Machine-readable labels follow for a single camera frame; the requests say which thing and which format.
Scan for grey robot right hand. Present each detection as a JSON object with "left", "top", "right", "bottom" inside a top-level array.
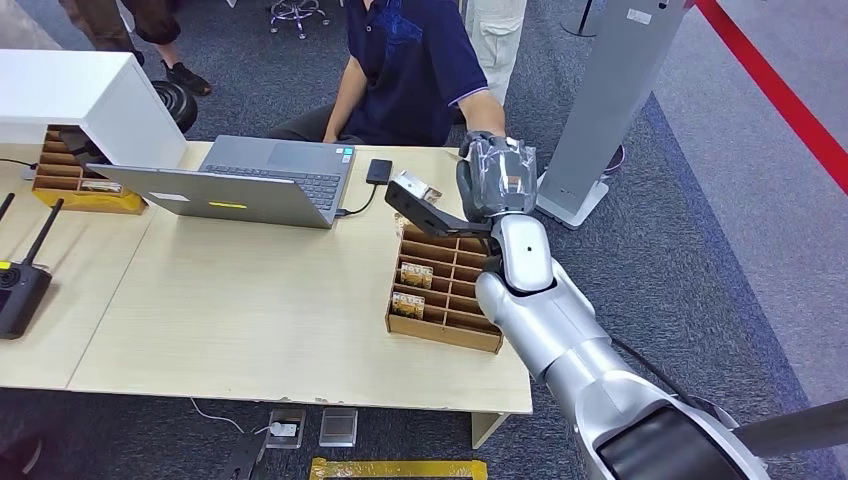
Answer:
[{"left": 455, "top": 131, "right": 540, "bottom": 224}]

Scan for seated person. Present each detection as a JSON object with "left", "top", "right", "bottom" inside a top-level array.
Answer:
[{"left": 268, "top": 0, "right": 508, "bottom": 148}]

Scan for person in pale trousers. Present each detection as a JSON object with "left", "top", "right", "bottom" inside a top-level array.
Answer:
[{"left": 462, "top": 0, "right": 529, "bottom": 109}]

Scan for wooden divided card box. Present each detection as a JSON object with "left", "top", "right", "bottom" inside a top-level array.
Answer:
[{"left": 384, "top": 221, "right": 505, "bottom": 355}]

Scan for standing person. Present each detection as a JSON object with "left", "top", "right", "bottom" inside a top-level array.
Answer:
[{"left": 58, "top": 0, "right": 214, "bottom": 98}]

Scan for black external drive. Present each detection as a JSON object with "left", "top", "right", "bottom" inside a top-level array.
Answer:
[{"left": 365, "top": 158, "right": 394, "bottom": 187}]

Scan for grey kiosk stand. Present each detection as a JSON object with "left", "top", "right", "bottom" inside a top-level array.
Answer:
[{"left": 535, "top": 0, "right": 692, "bottom": 232}]

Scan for black round stand base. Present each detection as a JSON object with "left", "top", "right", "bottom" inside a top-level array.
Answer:
[{"left": 560, "top": 0, "right": 601, "bottom": 39}]

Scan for grey open laptop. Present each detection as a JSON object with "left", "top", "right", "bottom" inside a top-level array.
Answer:
[{"left": 87, "top": 135, "right": 357, "bottom": 231}]

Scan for chrome stool base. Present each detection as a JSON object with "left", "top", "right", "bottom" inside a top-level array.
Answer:
[{"left": 269, "top": 0, "right": 332, "bottom": 40}]

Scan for red floor tape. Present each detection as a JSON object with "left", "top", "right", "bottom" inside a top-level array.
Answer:
[{"left": 692, "top": 0, "right": 848, "bottom": 197}]

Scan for grey floor plate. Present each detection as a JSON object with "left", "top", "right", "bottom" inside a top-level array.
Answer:
[{"left": 318, "top": 407, "right": 360, "bottom": 449}]

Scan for yellow floor tape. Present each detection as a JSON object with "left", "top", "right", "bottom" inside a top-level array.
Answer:
[{"left": 309, "top": 457, "right": 489, "bottom": 480}]

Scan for round white base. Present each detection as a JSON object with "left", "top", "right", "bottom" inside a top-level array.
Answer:
[{"left": 688, "top": 396, "right": 742, "bottom": 431}]

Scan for floor socket with plug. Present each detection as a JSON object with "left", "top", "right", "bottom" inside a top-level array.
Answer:
[{"left": 266, "top": 407, "right": 308, "bottom": 451}]

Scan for black round wheel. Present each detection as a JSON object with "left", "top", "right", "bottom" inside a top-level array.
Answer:
[{"left": 150, "top": 80, "right": 200, "bottom": 134}]

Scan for grey metal pole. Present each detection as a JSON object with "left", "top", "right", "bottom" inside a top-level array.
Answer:
[{"left": 730, "top": 398, "right": 848, "bottom": 460}]

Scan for white cabinet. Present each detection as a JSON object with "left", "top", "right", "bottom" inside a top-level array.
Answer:
[{"left": 0, "top": 49, "right": 189, "bottom": 171}]

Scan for wooden organizer with yellow base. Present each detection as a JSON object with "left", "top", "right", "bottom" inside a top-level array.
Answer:
[{"left": 32, "top": 125, "right": 148, "bottom": 216}]

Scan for black router with antennas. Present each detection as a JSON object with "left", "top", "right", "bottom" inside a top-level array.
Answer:
[{"left": 0, "top": 192, "right": 67, "bottom": 340}]

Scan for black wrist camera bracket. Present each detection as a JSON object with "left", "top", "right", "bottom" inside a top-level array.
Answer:
[{"left": 384, "top": 170, "right": 496, "bottom": 239}]

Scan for black drive cable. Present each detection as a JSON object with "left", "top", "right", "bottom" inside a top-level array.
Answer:
[{"left": 335, "top": 183, "right": 380, "bottom": 219}]

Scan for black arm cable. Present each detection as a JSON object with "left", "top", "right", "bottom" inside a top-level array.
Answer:
[{"left": 610, "top": 336, "right": 713, "bottom": 415}]

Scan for white floor cable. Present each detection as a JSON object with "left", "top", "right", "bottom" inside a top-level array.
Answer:
[{"left": 190, "top": 397, "right": 273, "bottom": 439}]

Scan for black floor bracket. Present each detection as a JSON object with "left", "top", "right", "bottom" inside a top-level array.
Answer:
[{"left": 223, "top": 430, "right": 268, "bottom": 480}]

